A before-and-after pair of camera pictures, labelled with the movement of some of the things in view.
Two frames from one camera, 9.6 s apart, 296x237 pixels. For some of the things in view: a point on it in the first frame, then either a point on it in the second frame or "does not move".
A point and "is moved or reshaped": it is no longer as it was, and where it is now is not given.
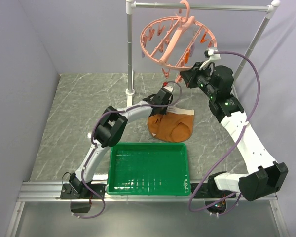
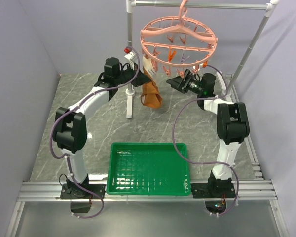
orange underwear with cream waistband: (176, 126) -> (151, 97)
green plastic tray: (149, 169) does not move
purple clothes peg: (192, 49) -> (182, 59)
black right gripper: (190, 76) -> (178, 83)
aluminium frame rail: (38, 191) does not move
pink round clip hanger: (176, 44) does not move
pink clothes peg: (178, 79) is moved or reshaped
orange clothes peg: (186, 59) -> (171, 55)
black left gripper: (164, 112) -> (139, 78)
